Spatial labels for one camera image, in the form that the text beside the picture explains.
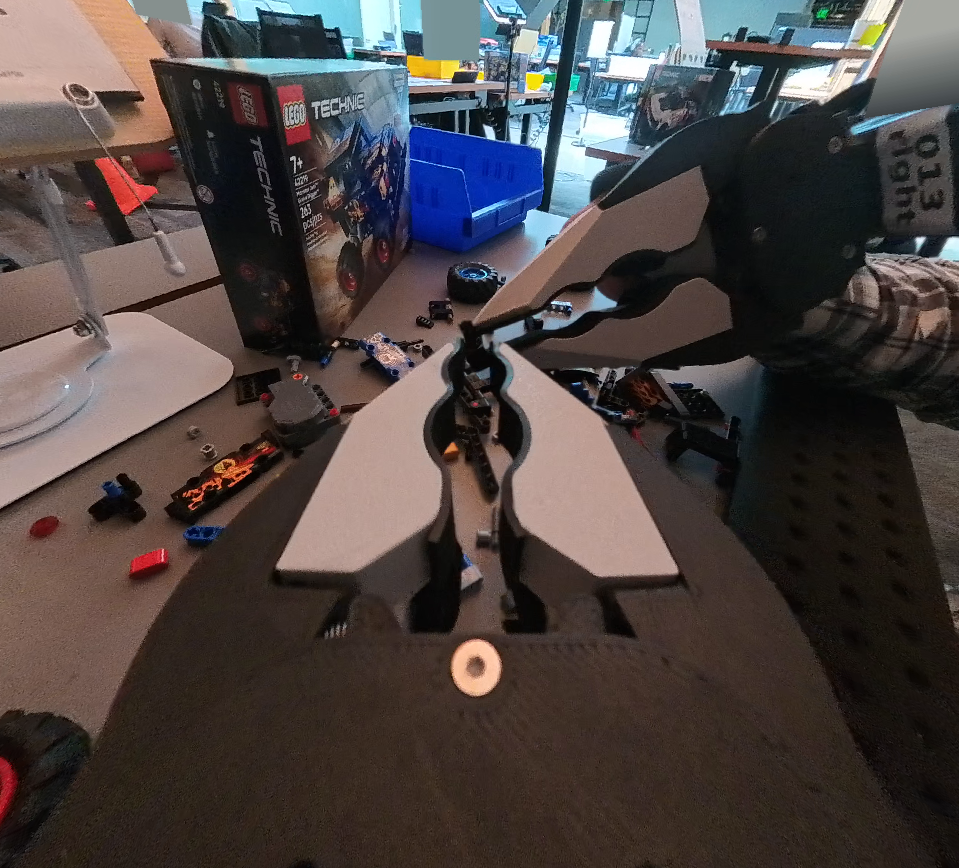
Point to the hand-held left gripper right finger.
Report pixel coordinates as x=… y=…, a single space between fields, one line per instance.
x=592 y=509

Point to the monster truck toy set box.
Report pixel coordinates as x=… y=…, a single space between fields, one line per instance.
x=300 y=194

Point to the person's right forearm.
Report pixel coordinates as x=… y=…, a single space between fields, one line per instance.
x=884 y=336

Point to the black toy frame block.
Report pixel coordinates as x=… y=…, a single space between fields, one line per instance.
x=705 y=449

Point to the small red toy disc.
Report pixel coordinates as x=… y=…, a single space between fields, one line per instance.
x=45 y=527

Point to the black toy beam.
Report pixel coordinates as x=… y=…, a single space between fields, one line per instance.
x=480 y=426

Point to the black wheel blue rim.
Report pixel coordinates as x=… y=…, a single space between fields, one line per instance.
x=475 y=282

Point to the brown background table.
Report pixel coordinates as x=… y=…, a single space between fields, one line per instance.
x=749 y=59

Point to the black perforated board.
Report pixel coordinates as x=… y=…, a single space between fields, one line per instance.
x=839 y=584

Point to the grey toy pull-back motor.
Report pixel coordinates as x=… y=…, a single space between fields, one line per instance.
x=300 y=411

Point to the black office chair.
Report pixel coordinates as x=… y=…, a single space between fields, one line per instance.
x=277 y=32

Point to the cardboard box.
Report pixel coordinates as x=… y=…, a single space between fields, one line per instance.
x=128 y=44

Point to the grey desk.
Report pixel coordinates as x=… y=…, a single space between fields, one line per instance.
x=90 y=614

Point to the black grille toy panel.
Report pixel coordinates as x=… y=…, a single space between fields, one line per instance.
x=697 y=401
x=256 y=384

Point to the yellow bin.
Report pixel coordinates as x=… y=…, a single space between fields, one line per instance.
x=435 y=67

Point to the black metal pole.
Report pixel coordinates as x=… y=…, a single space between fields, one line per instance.
x=570 y=59

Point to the white desk stand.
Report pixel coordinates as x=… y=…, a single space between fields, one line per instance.
x=135 y=389

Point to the small blue toy beam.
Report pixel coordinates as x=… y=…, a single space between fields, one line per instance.
x=204 y=536

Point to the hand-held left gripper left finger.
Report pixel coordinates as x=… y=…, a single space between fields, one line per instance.
x=367 y=509

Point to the black white toy pin cluster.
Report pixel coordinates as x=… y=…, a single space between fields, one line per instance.
x=435 y=314

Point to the black panel flame sticker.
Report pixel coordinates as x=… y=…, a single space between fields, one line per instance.
x=225 y=479
x=637 y=392

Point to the small black toy connector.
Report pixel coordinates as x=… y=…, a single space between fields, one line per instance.
x=117 y=500

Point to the blue flame sticker panel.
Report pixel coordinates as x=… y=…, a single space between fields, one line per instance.
x=390 y=356

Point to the dark printed box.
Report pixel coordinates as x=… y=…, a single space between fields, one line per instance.
x=682 y=104

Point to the long background workbench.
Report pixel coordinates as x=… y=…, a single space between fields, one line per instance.
x=465 y=97

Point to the small grey toy bush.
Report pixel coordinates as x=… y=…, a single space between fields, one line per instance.
x=207 y=450

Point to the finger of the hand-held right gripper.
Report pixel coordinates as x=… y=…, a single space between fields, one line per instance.
x=645 y=329
x=630 y=216

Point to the black wheel red rim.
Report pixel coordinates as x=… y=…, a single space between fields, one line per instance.
x=38 y=771

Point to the blue plastic bin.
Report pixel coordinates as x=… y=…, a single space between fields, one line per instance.
x=472 y=187

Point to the orange traffic cone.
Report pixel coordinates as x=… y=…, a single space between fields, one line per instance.
x=120 y=187

